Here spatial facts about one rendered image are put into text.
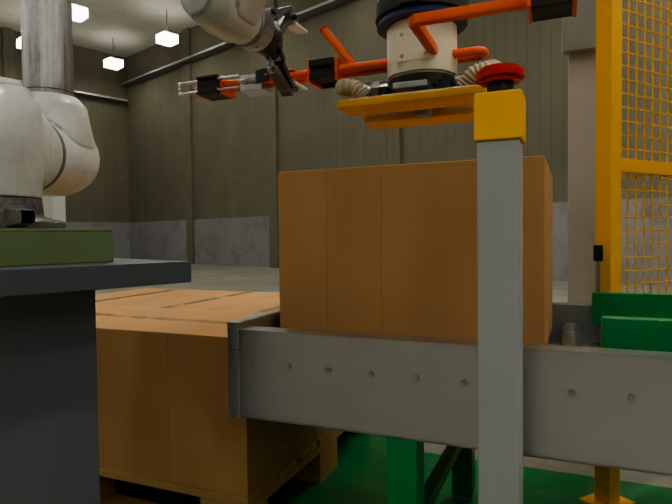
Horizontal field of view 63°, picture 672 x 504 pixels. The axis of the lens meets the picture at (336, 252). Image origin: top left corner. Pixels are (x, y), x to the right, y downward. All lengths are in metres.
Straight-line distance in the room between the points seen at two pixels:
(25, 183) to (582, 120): 1.89
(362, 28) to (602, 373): 11.99
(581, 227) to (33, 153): 1.85
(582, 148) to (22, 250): 1.91
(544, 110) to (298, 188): 9.02
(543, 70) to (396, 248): 9.23
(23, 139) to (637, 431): 1.15
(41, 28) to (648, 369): 1.32
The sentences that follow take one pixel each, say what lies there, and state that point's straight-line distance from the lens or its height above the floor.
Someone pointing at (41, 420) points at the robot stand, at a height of 0.48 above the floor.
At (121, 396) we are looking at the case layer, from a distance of 1.68.
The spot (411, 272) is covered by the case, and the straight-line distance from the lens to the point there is 1.21.
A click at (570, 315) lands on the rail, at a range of 1.68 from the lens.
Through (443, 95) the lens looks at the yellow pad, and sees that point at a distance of 1.27.
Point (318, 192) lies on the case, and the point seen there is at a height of 0.89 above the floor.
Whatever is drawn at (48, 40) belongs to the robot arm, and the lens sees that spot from 1.37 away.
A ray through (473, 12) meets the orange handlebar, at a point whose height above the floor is 1.21.
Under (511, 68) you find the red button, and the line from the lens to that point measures 0.87.
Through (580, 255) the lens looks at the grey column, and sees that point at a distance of 2.30.
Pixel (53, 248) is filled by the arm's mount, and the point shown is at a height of 0.78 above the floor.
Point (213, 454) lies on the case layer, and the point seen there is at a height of 0.24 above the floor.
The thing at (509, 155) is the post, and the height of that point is 0.91.
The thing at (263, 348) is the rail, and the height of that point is 0.56.
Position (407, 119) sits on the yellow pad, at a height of 1.09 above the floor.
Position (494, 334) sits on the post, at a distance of 0.85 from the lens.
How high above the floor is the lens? 0.80
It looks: 2 degrees down
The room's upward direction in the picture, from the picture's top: 1 degrees counter-clockwise
